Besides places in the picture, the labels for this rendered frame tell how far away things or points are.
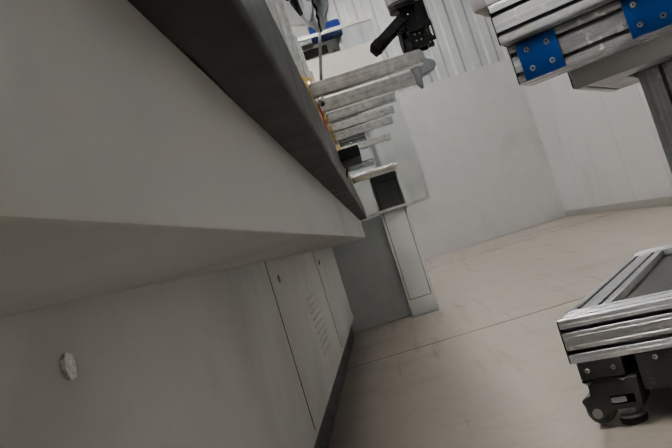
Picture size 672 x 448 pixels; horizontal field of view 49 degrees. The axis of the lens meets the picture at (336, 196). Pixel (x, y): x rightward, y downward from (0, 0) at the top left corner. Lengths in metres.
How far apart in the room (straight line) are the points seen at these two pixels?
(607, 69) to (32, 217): 1.63
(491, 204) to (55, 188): 10.64
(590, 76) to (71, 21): 1.57
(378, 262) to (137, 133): 4.20
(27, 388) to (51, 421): 0.04
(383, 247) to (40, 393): 3.92
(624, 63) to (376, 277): 2.94
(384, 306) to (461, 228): 6.35
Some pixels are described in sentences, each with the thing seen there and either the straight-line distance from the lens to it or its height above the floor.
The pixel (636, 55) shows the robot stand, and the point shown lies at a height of 0.70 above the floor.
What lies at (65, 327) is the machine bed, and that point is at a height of 0.50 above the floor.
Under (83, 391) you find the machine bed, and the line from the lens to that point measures 0.67.
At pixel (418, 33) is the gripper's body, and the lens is 1.87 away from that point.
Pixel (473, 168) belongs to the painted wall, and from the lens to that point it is 10.80.
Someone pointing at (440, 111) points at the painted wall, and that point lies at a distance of 10.86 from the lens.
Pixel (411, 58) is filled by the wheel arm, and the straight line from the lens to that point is 1.60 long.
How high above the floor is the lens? 0.50
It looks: 4 degrees up
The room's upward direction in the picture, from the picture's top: 17 degrees counter-clockwise
